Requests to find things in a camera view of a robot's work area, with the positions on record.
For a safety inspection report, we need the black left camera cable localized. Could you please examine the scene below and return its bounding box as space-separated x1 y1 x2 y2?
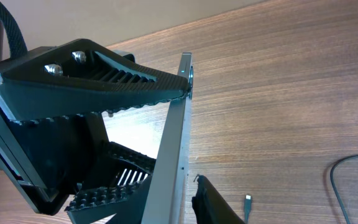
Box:
0 0 29 60

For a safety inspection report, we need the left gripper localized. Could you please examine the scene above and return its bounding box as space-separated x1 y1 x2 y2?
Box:
0 39 191 223

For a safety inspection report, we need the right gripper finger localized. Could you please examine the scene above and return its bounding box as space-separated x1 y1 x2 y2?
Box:
191 175 244 224

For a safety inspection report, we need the black USB charging cable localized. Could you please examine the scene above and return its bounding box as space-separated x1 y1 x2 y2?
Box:
243 152 358 224

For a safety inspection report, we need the blue screen Galaxy smartphone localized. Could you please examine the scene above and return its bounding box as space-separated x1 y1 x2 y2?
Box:
141 52 193 224

